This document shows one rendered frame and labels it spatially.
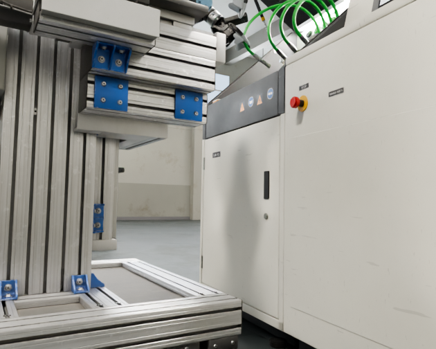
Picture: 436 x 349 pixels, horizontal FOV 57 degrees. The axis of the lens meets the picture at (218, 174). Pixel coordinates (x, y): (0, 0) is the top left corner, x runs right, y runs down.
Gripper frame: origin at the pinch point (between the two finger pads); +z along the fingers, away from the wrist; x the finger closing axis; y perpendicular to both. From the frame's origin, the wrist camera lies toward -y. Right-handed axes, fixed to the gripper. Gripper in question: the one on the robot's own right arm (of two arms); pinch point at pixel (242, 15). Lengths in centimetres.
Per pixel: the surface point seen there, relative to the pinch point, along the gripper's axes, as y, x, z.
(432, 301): -3, 79, 94
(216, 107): -2.9, -28.0, 31.2
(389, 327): -3, 68, 102
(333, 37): -3, 49, 27
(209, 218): -3, -34, 82
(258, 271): -3, 10, 99
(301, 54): -2.9, 34.6, 26.8
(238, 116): -2.9, -7.1, 39.2
